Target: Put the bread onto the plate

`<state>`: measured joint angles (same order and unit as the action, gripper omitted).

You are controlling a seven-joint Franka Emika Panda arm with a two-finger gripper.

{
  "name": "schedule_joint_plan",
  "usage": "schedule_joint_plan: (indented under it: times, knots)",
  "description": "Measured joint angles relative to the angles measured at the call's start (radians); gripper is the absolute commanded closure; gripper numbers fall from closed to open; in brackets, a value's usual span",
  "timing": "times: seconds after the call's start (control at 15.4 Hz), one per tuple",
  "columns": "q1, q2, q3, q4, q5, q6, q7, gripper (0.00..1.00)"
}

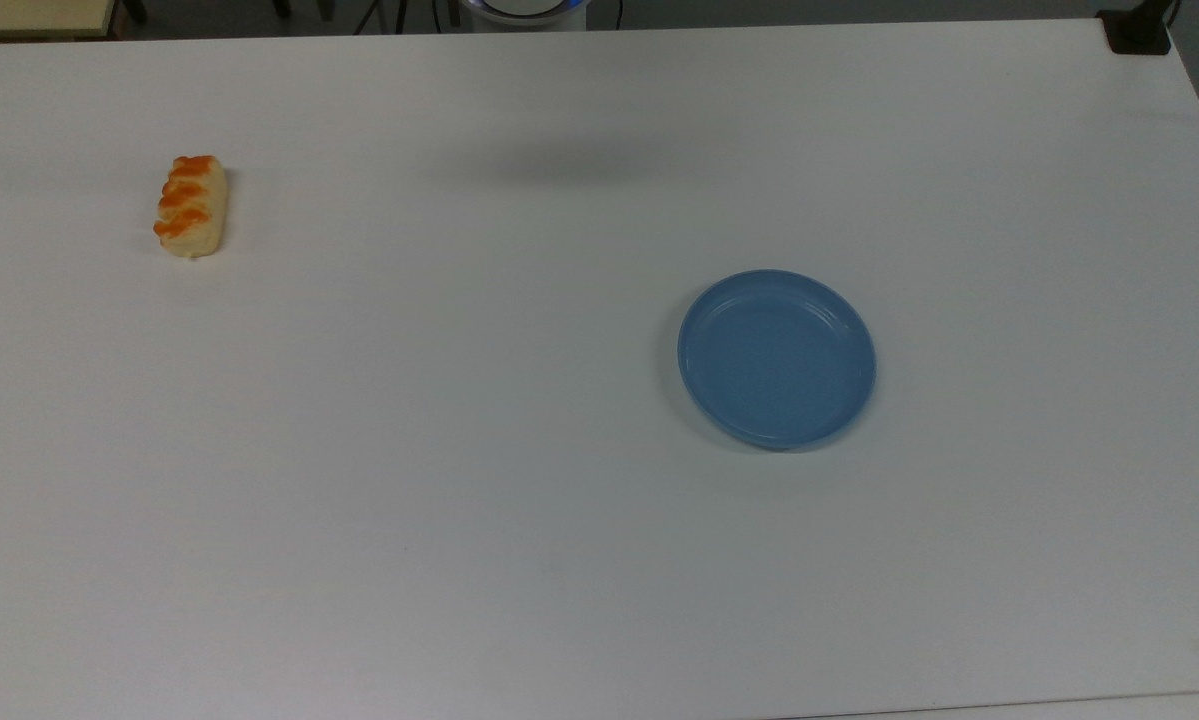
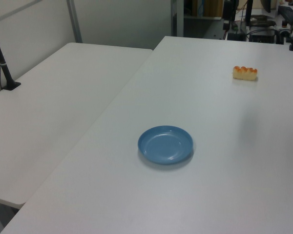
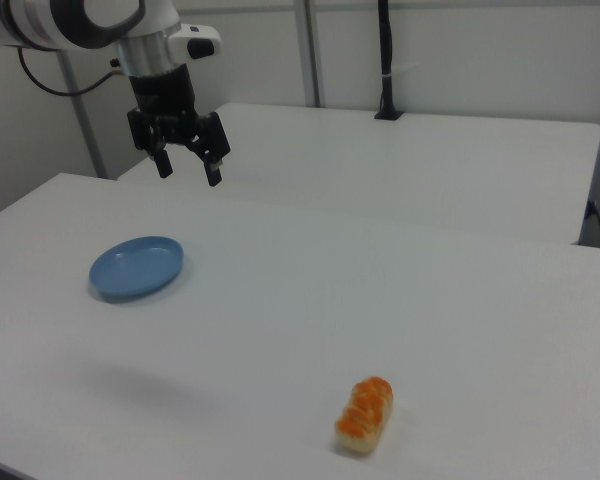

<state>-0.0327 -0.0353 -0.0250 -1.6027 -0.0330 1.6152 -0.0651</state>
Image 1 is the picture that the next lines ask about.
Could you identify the blue round plate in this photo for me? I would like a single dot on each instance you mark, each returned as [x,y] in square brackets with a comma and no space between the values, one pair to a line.
[776,359]

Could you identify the light wooden table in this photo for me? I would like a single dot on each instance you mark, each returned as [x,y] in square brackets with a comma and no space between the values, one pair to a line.
[29,15]

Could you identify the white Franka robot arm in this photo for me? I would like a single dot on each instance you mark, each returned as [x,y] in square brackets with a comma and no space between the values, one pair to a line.
[524,12]

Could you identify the orange-topped bread roll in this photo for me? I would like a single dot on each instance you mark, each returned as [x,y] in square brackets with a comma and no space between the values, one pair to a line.
[190,210]

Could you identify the black table clamp mount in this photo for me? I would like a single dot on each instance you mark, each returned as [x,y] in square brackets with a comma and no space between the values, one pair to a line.
[1139,35]

